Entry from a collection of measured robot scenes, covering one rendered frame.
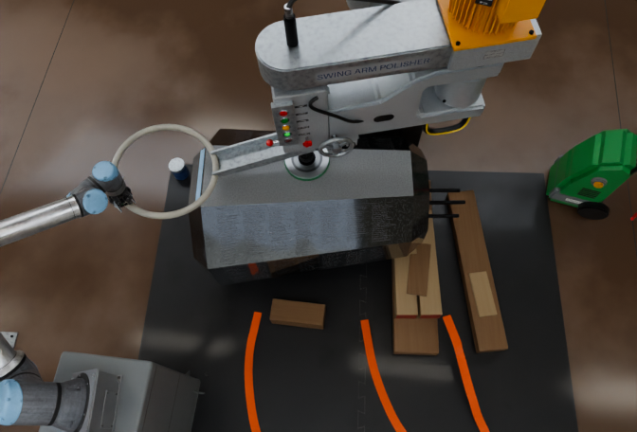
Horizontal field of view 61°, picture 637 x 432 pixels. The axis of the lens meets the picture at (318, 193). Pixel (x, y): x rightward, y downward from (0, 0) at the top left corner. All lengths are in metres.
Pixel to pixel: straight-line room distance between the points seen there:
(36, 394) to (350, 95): 1.58
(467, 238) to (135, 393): 1.99
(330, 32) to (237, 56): 2.21
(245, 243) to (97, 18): 2.54
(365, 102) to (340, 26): 0.33
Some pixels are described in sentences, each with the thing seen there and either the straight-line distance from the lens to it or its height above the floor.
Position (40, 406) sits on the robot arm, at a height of 1.15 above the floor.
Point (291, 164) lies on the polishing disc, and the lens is 2.61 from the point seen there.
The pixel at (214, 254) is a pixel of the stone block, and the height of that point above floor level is 0.64.
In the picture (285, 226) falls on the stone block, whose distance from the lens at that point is 2.61.
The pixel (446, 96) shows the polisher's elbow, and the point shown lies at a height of 1.31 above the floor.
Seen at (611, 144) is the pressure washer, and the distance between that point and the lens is 3.31.
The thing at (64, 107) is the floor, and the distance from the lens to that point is 4.24.
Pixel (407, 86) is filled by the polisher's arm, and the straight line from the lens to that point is 2.09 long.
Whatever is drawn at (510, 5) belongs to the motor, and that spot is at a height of 1.92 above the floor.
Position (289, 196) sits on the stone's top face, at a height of 0.82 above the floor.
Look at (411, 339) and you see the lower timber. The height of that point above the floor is 0.11.
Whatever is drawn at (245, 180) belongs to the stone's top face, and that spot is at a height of 0.82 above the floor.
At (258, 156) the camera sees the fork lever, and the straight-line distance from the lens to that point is 2.52.
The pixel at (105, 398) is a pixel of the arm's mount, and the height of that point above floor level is 0.99.
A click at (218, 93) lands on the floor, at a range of 3.93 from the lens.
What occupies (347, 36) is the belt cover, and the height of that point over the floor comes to 1.69.
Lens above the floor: 3.17
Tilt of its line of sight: 66 degrees down
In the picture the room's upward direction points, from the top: 5 degrees counter-clockwise
